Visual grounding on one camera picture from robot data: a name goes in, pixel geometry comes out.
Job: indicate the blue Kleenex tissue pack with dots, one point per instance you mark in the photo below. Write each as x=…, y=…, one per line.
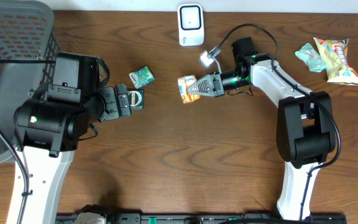
x=141, y=77

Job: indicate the white barcode scanner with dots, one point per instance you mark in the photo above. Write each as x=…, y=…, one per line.
x=190, y=25

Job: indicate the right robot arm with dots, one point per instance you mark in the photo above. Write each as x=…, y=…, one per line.
x=305, y=135

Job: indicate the teal wet wipes pack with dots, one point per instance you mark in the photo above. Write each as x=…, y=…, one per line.
x=311, y=58

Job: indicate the orange Kleenex tissue pack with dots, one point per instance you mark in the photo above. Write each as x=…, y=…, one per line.
x=183, y=84

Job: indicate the dark green round-label pack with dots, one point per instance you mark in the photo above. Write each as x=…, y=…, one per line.
x=136, y=99

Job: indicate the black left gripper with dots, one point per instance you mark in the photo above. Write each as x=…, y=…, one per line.
x=111, y=97

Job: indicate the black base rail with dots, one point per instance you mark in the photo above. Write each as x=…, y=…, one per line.
x=97, y=214

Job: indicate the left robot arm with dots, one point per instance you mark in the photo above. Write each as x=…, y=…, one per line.
x=49, y=126

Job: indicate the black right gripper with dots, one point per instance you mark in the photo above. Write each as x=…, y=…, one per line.
x=216, y=91

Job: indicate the large yellow wipes pack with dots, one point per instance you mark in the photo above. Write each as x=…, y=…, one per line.
x=334, y=54

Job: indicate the grey plastic basket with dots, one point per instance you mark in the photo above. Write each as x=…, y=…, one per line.
x=28, y=47

